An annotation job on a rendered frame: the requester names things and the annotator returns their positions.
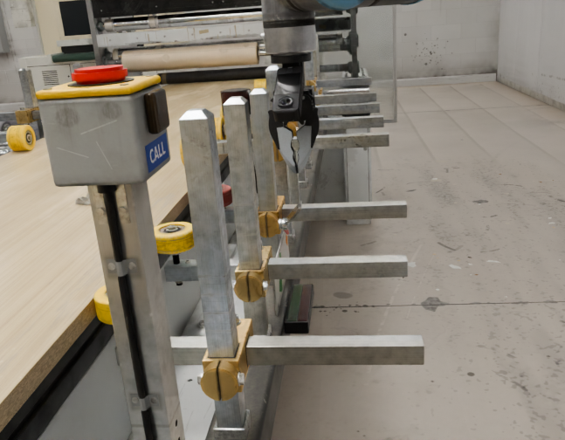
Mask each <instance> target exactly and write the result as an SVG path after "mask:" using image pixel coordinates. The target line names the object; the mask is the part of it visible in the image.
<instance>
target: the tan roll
mask: <svg viewBox="0 0 565 440"><path fill-rule="evenodd" d="M271 55H273V54H267V53H266V52H265V50H258V43H257V42H253V43H240V44H227V45H202V46H190V47H176V48H163V49H151V50H138V51H124V52H123V53H122V55H121V59H111V60H108V61H107V63H108V65H123V68H127V72H149V71H163V70H177V69H191V68H204V67H219V66H233V65H258V64H259V56H271Z"/></svg>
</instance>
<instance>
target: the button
mask: <svg viewBox="0 0 565 440"><path fill-rule="evenodd" d="M71 75H72V81H76V83H77V84H79V85H89V84H100V83H109V82H115V81H120V80H124V79H125V77H126V76H128V73H127V68H123V65H99V66H90V67H83V68H78V69H74V72H73V73H71Z"/></svg>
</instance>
